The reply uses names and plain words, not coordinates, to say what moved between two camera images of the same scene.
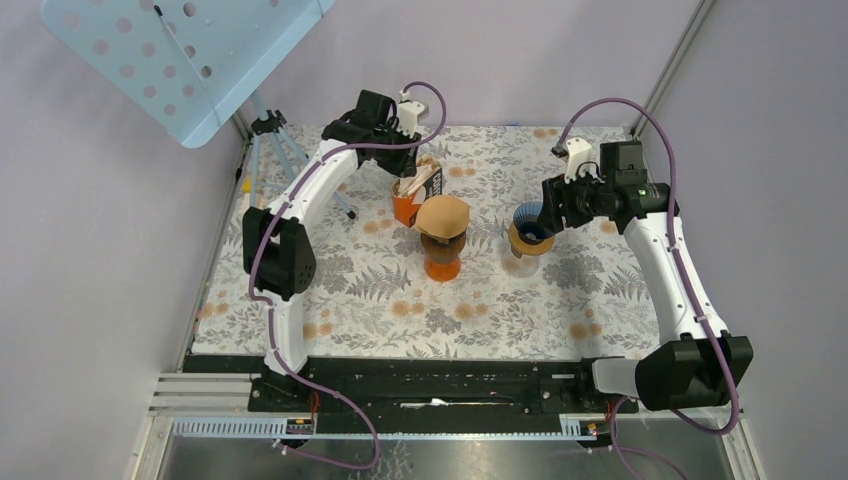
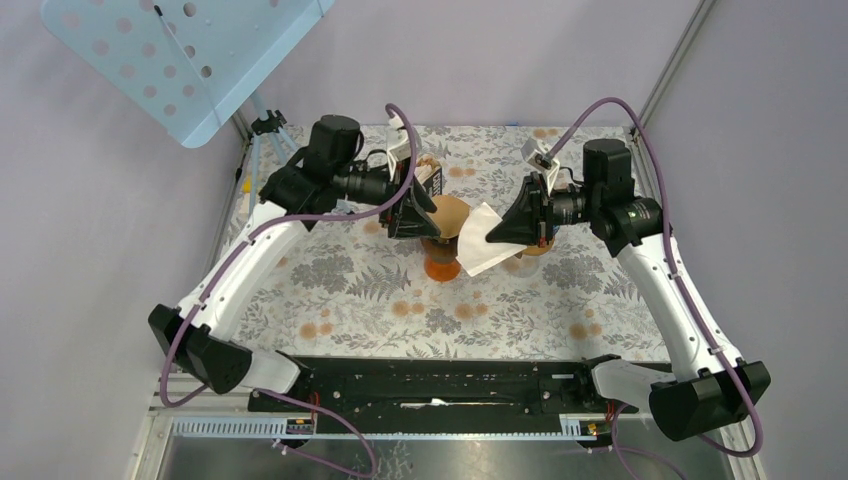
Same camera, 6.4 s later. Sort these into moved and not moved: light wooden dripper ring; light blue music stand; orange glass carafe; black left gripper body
Moved: black left gripper body
Not moved: orange glass carafe; light wooden dripper ring; light blue music stand
